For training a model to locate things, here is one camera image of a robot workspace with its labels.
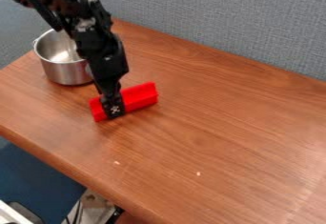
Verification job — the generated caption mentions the stainless steel pot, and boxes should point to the stainless steel pot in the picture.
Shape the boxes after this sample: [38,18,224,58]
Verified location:
[34,29,94,86]

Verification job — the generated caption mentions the metal table leg bracket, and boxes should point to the metal table leg bracket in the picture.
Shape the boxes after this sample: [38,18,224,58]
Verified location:
[63,190,123,224]

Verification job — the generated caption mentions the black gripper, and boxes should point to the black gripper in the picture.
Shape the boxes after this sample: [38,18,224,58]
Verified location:
[74,28,129,119]

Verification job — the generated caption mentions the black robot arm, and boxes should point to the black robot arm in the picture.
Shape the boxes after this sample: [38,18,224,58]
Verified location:
[14,0,129,119]

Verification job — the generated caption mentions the red rectangular block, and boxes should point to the red rectangular block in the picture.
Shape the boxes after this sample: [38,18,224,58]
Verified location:
[90,82,158,122]

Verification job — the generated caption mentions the white object at corner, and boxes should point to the white object at corner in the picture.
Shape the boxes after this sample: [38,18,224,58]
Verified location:
[0,200,34,224]

